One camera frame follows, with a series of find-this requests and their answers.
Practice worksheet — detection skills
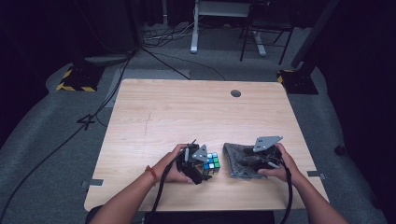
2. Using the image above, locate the person's dark clothing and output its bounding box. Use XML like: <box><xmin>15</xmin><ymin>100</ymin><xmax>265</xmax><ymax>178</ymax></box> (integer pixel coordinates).
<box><xmin>85</xmin><ymin>204</ymin><xmax>276</xmax><ymax>224</ymax></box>

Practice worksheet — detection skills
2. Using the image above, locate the red bracelet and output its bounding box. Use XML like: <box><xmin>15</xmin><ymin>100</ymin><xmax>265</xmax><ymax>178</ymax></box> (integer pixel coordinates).
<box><xmin>145</xmin><ymin>164</ymin><xmax>159</xmax><ymax>185</ymax></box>

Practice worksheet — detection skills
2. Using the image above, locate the multicoloured puzzle cube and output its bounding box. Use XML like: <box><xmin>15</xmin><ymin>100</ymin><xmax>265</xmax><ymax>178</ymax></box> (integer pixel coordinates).
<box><xmin>202</xmin><ymin>151</ymin><xmax>221</xmax><ymax>175</ymax></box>

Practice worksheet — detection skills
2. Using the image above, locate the grey cloth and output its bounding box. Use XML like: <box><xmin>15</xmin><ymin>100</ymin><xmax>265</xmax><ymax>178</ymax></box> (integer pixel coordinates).
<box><xmin>222</xmin><ymin>142</ymin><xmax>269</xmax><ymax>181</ymax></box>

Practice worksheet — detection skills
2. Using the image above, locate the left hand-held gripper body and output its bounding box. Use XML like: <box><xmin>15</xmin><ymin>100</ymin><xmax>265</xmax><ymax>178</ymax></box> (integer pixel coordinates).
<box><xmin>177</xmin><ymin>139</ymin><xmax>209</xmax><ymax>185</ymax></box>

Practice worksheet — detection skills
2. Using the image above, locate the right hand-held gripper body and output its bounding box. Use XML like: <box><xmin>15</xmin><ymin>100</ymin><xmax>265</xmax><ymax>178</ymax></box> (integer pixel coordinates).
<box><xmin>248</xmin><ymin>135</ymin><xmax>284</xmax><ymax>172</ymax></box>

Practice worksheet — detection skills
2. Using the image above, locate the white desk frame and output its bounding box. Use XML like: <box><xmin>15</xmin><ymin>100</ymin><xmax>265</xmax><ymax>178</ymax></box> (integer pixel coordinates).
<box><xmin>190</xmin><ymin>0</ymin><xmax>268</xmax><ymax>57</ymax></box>

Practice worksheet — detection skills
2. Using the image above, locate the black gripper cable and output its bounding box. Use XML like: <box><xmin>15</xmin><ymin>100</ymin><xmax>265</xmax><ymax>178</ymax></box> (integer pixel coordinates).
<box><xmin>145</xmin><ymin>151</ymin><xmax>189</xmax><ymax>224</ymax></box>
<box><xmin>277</xmin><ymin>158</ymin><xmax>294</xmax><ymax>224</ymax></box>

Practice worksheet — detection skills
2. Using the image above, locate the black metal chair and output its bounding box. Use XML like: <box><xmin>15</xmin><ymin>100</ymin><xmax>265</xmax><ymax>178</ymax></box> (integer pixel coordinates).
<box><xmin>238</xmin><ymin>0</ymin><xmax>295</xmax><ymax>66</ymax></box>

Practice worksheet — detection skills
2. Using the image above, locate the person's left hand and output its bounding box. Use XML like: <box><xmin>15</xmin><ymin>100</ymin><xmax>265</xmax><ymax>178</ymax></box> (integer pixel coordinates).
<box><xmin>152</xmin><ymin>143</ymin><xmax>194</xmax><ymax>185</ymax></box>

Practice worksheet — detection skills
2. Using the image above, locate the thin black floor cable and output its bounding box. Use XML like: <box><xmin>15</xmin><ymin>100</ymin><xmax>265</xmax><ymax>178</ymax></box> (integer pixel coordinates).
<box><xmin>141</xmin><ymin>46</ymin><xmax>227</xmax><ymax>82</ymax></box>

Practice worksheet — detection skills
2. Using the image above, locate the grey slanted stand pole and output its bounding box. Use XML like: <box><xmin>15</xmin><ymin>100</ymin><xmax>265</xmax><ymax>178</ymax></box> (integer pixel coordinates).
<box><xmin>290</xmin><ymin>0</ymin><xmax>341</xmax><ymax>69</ymax></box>

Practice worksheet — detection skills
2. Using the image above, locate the thick black floor cable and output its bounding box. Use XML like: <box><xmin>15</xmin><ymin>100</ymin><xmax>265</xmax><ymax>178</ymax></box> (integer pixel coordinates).
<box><xmin>0</xmin><ymin>46</ymin><xmax>138</xmax><ymax>222</ymax></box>

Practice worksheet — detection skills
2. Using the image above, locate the bundle of floor cables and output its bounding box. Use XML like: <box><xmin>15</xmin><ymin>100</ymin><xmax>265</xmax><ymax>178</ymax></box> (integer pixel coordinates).
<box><xmin>143</xmin><ymin>17</ymin><xmax>200</xmax><ymax>49</ymax></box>

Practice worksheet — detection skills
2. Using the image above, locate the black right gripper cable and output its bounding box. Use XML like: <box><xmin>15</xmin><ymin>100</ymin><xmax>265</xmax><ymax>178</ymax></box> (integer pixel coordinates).
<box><xmin>277</xmin><ymin>158</ymin><xmax>294</xmax><ymax>224</ymax></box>

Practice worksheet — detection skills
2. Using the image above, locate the small black floor object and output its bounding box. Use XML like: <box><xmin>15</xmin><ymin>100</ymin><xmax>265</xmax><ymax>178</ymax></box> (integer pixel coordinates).
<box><xmin>333</xmin><ymin>143</ymin><xmax>347</xmax><ymax>157</ymax></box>

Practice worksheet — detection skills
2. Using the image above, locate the grey tape strip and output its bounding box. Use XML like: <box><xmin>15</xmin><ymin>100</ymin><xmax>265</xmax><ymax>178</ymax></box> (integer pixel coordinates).
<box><xmin>80</xmin><ymin>178</ymin><xmax>105</xmax><ymax>189</ymax></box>
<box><xmin>305</xmin><ymin>170</ymin><xmax>328</xmax><ymax>181</ymax></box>

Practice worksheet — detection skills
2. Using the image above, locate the black yellow striped stand base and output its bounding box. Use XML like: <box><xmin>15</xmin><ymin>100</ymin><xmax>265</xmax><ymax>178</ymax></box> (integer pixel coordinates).
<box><xmin>276</xmin><ymin>68</ymin><xmax>319</xmax><ymax>95</ymax></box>
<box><xmin>55</xmin><ymin>63</ymin><xmax>106</xmax><ymax>93</ymax></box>

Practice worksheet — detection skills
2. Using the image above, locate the person's right hand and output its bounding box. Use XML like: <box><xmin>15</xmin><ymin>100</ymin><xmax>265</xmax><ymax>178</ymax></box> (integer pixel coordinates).
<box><xmin>258</xmin><ymin>143</ymin><xmax>302</xmax><ymax>185</ymax></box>

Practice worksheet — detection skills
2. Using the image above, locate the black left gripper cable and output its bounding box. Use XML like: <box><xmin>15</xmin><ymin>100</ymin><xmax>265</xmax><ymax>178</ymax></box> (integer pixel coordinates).
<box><xmin>145</xmin><ymin>151</ymin><xmax>189</xmax><ymax>224</ymax></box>

